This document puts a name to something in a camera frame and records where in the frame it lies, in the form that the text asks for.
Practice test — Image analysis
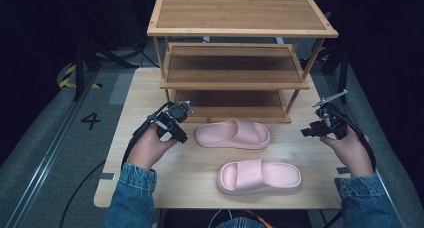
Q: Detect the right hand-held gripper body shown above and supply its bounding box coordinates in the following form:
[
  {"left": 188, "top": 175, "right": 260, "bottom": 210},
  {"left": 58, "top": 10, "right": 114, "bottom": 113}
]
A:
[{"left": 312, "top": 89, "right": 350, "bottom": 141}]

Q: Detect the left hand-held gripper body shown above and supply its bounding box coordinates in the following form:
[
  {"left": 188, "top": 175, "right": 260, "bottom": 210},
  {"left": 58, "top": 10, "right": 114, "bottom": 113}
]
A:
[{"left": 146, "top": 100, "right": 194, "bottom": 138}]

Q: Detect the person's left hand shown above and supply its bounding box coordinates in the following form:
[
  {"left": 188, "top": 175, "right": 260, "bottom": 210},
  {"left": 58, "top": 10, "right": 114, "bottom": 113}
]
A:
[{"left": 127, "top": 123, "right": 178, "bottom": 171}]

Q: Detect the person's right hand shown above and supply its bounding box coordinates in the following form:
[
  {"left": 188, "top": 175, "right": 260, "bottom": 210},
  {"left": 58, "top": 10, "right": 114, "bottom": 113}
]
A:
[{"left": 320, "top": 125, "right": 375, "bottom": 178}]

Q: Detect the black metal stand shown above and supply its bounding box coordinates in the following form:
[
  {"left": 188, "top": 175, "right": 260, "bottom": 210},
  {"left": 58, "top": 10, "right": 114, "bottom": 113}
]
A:
[
  {"left": 73, "top": 37, "right": 138, "bottom": 102},
  {"left": 299, "top": 37, "right": 350, "bottom": 104}
]

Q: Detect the pink slipper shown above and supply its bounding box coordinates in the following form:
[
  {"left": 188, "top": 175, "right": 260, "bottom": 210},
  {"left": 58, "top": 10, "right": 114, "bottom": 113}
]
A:
[
  {"left": 216, "top": 158, "right": 303, "bottom": 196},
  {"left": 194, "top": 118, "right": 273, "bottom": 151}
]

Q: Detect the yellow black hazard tape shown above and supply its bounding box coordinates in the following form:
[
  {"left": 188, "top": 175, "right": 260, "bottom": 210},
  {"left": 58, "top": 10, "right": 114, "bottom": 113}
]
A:
[{"left": 58, "top": 63, "right": 103, "bottom": 90}]

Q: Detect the person's denim lap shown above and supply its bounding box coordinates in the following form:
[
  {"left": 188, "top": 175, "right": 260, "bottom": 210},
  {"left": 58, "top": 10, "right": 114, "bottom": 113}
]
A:
[{"left": 215, "top": 217, "right": 268, "bottom": 228}]

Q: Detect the wooden three-tier shoe rack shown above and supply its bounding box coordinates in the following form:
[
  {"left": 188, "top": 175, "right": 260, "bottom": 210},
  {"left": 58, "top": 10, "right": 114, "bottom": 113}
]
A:
[{"left": 146, "top": 0, "right": 340, "bottom": 124}]

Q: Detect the right hand-held gripper black cable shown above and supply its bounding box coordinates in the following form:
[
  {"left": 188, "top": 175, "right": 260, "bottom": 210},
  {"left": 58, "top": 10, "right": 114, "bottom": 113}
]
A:
[{"left": 326, "top": 110, "right": 378, "bottom": 173}]

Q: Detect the hand-held gripper black cable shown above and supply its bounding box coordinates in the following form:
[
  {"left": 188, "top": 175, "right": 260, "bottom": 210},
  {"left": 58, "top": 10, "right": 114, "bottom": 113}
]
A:
[
  {"left": 326, "top": 110, "right": 378, "bottom": 173},
  {"left": 121, "top": 101, "right": 172, "bottom": 170}
]

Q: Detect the left hand-held gripper black cable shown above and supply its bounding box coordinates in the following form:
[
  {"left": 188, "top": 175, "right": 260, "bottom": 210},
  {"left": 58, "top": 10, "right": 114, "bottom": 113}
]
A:
[{"left": 121, "top": 101, "right": 172, "bottom": 170}]

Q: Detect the thin white cable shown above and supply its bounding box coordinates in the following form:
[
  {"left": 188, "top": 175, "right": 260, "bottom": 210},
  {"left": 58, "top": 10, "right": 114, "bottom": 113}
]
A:
[{"left": 207, "top": 208, "right": 234, "bottom": 228}]

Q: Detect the orange strap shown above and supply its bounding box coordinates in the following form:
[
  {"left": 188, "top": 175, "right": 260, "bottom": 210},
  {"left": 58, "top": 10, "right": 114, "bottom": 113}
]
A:
[{"left": 244, "top": 209, "right": 274, "bottom": 228}]

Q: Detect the black floor cable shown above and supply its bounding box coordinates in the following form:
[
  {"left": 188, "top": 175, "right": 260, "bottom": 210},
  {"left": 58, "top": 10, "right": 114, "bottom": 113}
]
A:
[{"left": 59, "top": 160, "right": 107, "bottom": 228}]

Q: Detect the metal floor rail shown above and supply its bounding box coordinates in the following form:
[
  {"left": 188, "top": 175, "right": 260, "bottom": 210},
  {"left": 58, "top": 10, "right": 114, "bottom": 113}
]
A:
[{"left": 3, "top": 71, "right": 98, "bottom": 228}]

